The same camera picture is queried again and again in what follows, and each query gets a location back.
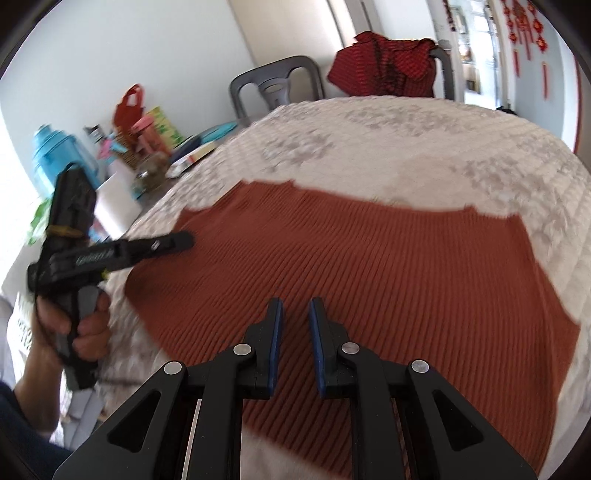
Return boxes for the rust orange knit sweater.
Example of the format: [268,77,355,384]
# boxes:
[124,182,579,478]

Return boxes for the person's left forearm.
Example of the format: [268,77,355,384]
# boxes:
[14,342,63,438]

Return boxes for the person's left hand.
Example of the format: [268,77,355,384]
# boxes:
[31,290,111,362]

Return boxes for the white paper sheet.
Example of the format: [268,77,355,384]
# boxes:
[94,174,142,240]

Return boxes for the blue water jug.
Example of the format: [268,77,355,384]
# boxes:
[33,125,104,198]

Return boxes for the glass jar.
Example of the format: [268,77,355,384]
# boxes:
[133,151,169,196]

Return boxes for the white and red carton box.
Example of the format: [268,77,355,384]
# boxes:
[165,141,217,179]

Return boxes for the green patterned bag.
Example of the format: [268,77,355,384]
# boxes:
[146,106,184,150]

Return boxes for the red gift bag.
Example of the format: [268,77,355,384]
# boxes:
[113,84,144,133]

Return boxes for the grey plastic chair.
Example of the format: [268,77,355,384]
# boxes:
[228,55,325,120]

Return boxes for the cream quilted table cover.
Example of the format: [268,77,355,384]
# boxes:
[94,94,591,480]

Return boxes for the red checkered garment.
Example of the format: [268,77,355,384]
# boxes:
[328,31,437,98]

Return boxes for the chair under red garment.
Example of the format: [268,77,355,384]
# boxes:
[430,45,456,101]

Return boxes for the red Chinese knot decoration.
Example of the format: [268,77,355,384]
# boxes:
[501,0,550,103]

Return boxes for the red chili string decoration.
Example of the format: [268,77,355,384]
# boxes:
[442,0,457,32]

